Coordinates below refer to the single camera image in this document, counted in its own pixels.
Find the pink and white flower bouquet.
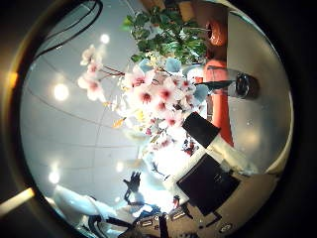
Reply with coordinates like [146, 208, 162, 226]
[77, 44, 236, 157]

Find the green leafy plant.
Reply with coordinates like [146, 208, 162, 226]
[120, 6, 209, 65]

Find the orange sofa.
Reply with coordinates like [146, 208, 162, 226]
[201, 59, 236, 147]

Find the black cable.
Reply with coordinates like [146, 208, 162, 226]
[33, 0, 104, 61]

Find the black control box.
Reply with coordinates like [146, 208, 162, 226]
[133, 206, 190, 233]

